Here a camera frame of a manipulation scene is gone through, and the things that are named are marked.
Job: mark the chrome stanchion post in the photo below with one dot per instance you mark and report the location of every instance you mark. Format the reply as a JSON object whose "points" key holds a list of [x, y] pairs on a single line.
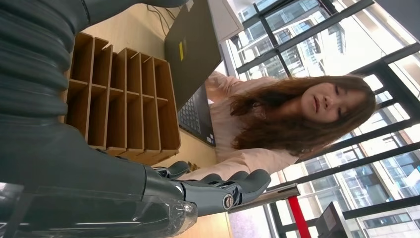
{"points": [[272, 195]]}

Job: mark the white cabinet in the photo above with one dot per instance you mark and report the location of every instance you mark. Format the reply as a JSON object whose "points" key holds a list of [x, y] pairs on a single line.
{"points": [[226, 19]]}

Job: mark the grey laptop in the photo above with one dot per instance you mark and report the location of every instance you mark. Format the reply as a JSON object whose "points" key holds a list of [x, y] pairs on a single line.
{"points": [[193, 49]]}

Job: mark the person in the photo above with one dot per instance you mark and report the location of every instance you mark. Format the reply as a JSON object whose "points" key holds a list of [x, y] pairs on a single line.
{"points": [[229, 131]]}

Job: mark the black window frame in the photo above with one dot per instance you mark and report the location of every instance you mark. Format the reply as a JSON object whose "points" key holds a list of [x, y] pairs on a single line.
{"points": [[388, 70]]}

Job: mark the red stanchion belt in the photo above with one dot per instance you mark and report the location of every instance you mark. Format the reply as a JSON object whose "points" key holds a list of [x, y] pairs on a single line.
{"points": [[299, 216]]}

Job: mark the brown wooden slotted organizer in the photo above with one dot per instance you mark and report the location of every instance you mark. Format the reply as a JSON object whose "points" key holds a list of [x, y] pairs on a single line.
{"points": [[131, 98]]}

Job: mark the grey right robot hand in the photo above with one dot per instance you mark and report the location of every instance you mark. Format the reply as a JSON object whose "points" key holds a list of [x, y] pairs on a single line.
{"points": [[82, 184]]}

